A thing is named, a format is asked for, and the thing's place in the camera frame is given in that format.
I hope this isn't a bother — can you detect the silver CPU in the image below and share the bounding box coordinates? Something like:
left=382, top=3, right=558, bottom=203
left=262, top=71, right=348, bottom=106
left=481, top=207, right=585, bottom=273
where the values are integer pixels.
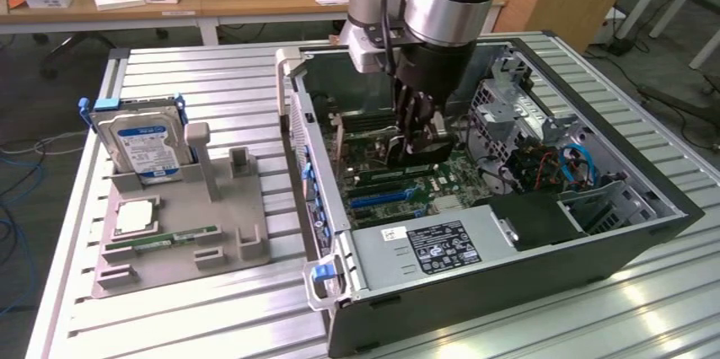
left=115, top=201, right=163, bottom=237

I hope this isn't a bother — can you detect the black power adapter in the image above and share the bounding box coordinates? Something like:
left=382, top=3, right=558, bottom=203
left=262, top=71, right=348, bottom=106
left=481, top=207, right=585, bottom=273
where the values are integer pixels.
left=604, top=37, right=638, bottom=57

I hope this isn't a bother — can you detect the white table frame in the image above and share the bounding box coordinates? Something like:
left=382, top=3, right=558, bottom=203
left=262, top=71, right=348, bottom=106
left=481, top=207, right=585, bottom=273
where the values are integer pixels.
left=616, top=0, right=720, bottom=70

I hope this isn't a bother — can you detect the hard disk with blue carrier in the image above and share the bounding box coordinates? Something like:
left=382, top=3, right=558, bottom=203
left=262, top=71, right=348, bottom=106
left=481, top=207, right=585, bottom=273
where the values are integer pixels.
left=77, top=92, right=188, bottom=185

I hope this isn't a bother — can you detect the green motherboard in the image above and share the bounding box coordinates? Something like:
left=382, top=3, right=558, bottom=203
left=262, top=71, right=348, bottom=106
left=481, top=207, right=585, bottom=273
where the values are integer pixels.
left=320, top=104, right=495, bottom=229

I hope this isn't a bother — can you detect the metal drive cage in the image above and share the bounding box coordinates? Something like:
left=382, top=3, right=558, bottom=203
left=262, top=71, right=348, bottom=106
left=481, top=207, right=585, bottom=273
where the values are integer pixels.
left=467, top=55, right=558, bottom=166

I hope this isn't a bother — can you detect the green RAM stick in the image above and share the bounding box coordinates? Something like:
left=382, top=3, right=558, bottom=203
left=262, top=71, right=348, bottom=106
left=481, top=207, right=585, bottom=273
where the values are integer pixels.
left=105, top=226, right=219, bottom=250

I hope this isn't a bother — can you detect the grey power supply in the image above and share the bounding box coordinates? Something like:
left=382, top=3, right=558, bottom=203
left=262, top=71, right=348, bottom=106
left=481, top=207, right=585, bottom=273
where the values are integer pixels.
left=336, top=206, right=517, bottom=292

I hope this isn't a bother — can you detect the black open PC case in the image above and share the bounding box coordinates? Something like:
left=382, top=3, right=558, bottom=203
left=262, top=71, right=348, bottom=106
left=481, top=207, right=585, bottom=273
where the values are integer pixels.
left=274, top=36, right=708, bottom=358

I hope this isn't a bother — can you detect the blue floor cable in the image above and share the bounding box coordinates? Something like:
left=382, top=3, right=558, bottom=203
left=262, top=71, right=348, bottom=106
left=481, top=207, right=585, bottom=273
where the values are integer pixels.
left=0, top=152, right=49, bottom=316

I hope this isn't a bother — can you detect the black camera cable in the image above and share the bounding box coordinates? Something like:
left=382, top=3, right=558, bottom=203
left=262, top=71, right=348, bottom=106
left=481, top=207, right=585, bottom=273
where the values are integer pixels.
left=379, top=0, right=407, bottom=78

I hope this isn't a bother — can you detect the silver chipset heatsink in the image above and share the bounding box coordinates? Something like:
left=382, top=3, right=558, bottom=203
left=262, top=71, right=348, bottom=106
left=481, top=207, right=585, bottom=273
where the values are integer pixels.
left=430, top=196, right=467, bottom=212

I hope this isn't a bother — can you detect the black graphics card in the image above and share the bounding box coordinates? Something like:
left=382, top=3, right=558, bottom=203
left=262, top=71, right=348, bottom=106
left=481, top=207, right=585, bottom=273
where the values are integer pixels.
left=331, top=110, right=453, bottom=169

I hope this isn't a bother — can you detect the RAM stick with white label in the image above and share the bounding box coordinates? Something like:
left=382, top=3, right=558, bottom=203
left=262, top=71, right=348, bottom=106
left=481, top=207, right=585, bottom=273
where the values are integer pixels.
left=352, top=164, right=438, bottom=185

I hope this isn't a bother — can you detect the blue wire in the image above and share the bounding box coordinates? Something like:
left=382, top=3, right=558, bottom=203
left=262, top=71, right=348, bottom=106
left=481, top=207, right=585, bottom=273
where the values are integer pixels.
left=559, top=142, right=598, bottom=186

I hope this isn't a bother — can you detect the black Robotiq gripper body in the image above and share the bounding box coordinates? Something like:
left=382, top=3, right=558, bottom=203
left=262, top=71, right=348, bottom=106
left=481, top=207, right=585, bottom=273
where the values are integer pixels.
left=392, top=40, right=477, bottom=104

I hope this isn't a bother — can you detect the metal disk bay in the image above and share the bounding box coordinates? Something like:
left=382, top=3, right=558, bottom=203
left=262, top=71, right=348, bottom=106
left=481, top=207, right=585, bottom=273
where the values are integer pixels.
left=554, top=179, right=660, bottom=237

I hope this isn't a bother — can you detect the grey parts rack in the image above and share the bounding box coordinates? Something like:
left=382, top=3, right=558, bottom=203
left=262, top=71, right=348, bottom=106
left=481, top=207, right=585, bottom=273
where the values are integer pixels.
left=89, top=121, right=271, bottom=299

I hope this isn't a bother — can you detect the grey floor cable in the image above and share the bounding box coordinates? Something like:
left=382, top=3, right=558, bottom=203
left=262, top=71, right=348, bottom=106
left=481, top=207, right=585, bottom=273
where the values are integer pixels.
left=0, top=131, right=91, bottom=157

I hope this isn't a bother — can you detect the black expansion slot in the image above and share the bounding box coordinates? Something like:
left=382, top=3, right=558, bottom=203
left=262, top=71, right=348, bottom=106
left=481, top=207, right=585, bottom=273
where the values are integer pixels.
left=343, top=181, right=407, bottom=199

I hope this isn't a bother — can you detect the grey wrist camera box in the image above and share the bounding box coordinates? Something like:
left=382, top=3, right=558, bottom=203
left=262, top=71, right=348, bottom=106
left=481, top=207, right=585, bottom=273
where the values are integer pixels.
left=346, top=44, right=395, bottom=75

